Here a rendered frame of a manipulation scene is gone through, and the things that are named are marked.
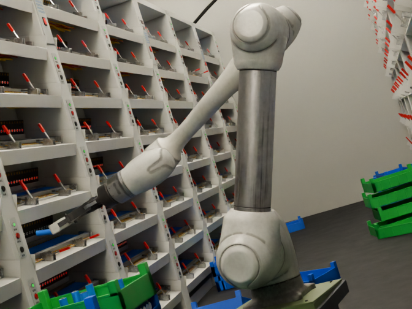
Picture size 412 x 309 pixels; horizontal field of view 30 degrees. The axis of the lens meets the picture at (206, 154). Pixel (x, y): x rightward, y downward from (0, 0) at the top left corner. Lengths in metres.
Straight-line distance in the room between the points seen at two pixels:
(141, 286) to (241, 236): 0.33
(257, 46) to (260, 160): 0.30
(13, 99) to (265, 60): 0.96
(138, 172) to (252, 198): 0.42
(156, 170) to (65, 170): 0.75
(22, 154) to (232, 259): 0.87
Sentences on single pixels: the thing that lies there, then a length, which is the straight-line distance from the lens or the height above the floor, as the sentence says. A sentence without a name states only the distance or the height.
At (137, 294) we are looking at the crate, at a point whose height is 0.43.
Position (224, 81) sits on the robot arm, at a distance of 2.24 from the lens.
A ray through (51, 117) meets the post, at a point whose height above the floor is 1.00.
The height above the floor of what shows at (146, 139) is 0.86.
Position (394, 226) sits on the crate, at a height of 0.05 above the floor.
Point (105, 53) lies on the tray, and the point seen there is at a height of 1.29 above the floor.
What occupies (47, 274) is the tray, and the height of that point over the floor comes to 0.48.
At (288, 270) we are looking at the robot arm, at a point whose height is 0.30.
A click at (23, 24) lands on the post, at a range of 3.06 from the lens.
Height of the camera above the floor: 0.66
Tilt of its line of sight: 1 degrees up
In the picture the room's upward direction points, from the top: 17 degrees counter-clockwise
